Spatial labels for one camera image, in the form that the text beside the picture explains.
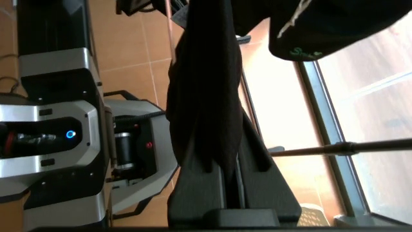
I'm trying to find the window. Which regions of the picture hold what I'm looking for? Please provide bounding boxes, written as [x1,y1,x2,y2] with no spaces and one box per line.
[297,12,412,226]

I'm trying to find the black clothes rack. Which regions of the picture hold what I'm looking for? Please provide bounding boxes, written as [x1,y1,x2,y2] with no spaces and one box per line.
[236,34,412,158]

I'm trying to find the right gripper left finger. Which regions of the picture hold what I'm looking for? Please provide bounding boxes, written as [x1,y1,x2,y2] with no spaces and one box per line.
[167,151,226,226]

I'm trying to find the white laundry basket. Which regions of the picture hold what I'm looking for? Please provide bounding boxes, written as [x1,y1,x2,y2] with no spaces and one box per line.
[297,202,332,227]

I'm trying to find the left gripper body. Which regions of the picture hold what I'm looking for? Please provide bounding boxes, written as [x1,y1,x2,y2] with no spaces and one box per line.
[116,0,189,17]

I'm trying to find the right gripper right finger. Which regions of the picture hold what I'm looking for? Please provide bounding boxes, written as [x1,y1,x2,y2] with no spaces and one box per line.
[236,111,302,226]

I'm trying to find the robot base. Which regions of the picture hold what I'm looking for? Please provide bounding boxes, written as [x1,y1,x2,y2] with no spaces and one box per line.
[0,0,180,232]

